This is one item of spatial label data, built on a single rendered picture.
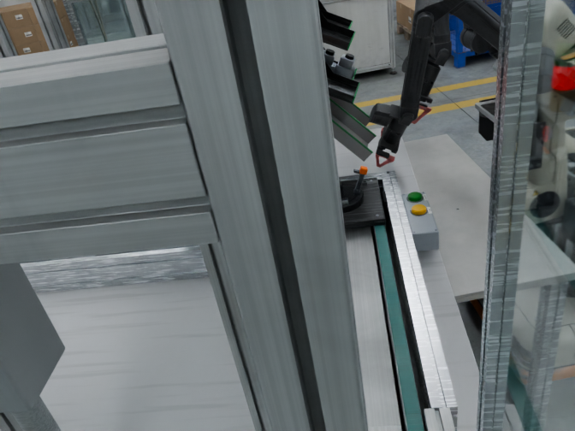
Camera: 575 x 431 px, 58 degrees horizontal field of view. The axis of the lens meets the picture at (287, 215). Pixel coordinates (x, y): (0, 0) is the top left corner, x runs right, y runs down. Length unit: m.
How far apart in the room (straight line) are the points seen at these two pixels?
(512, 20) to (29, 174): 0.40
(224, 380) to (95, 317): 0.47
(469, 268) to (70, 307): 1.11
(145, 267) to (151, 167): 1.31
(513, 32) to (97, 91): 0.37
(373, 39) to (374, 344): 4.64
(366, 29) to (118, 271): 4.37
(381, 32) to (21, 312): 5.26
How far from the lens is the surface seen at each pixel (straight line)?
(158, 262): 1.52
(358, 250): 1.41
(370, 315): 1.21
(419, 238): 1.39
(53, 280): 1.69
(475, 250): 1.50
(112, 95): 0.23
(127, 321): 1.47
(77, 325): 1.54
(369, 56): 5.60
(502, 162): 0.55
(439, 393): 1.02
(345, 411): 0.34
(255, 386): 0.85
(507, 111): 0.53
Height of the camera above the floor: 1.75
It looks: 32 degrees down
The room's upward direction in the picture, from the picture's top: 10 degrees counter-clockwise
